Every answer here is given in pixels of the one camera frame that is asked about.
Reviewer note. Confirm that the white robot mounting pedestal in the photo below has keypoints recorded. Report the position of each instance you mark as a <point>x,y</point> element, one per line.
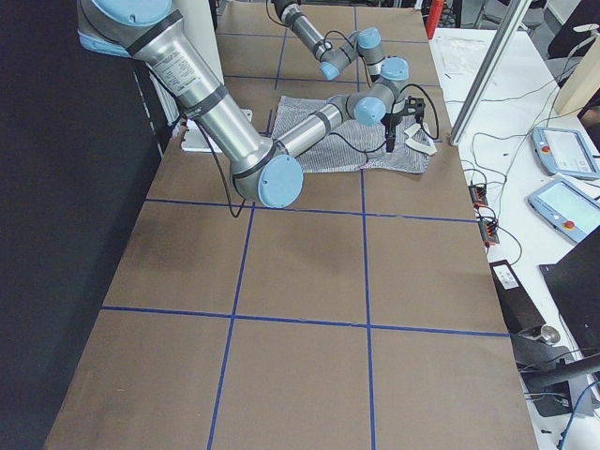
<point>211,106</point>

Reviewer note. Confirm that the aluminium frame post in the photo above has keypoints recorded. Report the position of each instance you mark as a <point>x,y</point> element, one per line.
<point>499,44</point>

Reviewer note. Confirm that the black computer monitor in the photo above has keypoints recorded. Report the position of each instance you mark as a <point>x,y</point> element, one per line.
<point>573,283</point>

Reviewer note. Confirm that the far blue teach pendant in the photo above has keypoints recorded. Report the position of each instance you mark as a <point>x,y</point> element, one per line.
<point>564,151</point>

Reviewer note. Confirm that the navy white striped polo shirt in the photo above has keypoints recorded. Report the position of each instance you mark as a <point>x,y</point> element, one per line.
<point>353,146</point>

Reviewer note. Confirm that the blue teach pendant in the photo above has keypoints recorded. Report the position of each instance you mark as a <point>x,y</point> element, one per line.
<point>564,151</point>
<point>566,208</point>

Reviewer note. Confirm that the black box with label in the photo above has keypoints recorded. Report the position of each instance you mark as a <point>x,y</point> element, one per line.
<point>518,310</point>

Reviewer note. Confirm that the near blue teach pendant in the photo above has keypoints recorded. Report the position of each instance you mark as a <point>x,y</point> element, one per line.
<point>566,208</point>

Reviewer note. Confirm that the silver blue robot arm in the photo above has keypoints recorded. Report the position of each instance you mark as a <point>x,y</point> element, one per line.
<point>262,169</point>
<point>334,51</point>

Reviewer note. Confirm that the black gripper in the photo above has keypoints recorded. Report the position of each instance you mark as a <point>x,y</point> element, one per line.
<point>390,126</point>

